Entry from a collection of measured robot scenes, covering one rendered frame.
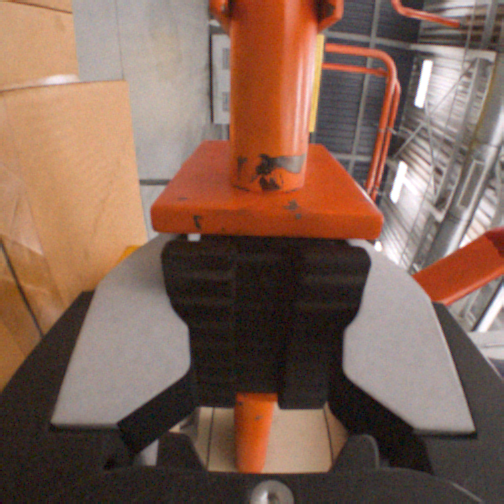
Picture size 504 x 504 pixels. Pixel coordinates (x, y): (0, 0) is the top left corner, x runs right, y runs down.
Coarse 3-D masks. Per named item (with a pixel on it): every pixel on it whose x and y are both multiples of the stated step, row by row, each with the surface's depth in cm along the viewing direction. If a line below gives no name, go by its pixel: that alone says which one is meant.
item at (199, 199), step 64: (192, 192) 8; (320, 192) 8; (192, 256) 7; (256, 256) 8; (320, 256) 7; (192, 320) 8; (256, 320) 9; (320, 320) 8; (256, 384) 11; (320, 384) 9
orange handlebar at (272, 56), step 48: (240, 0) 6; (288, 0) 5; (336, 0) 5; (240, 48) 6; (288, 48) 6; (240, 96) 7; (288, 96) 7; (240, 144) 8; (288, 144) 7; (288, 192) 8; (240, 432) 15
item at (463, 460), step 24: (456, 336) 6; (456, 360) 6; (480, 360) 6; (480, 384) 5; (480, 408) 5; (480, 432) 4; (408, 456) 5; (432, 456) 4; (456, 456) 4; (480, 456) 4; (456, 480) 4; (480, 480) 4
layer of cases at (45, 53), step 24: (0, 0) 41; (24, 0) 47; (48, 0) 54; (0, 24) 43; (24, 24) 49; (48, 24) 57; (72, 24) 66; (0, 48) 44; (24, 48) 51; (48, 48) 59; (72, 48) 69; (0, 72) 46; (24, 72) 53; (48, 72) 61; (72, 72) 71
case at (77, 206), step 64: (0, 128) 12; (64, 128) 17; (128, 128) 27; (0, 192) 12; (64, 192) 18; (128, 192) 29; (0, 256) 12; (64, 256) 18; (0, 320) 12; (0, 384) 12
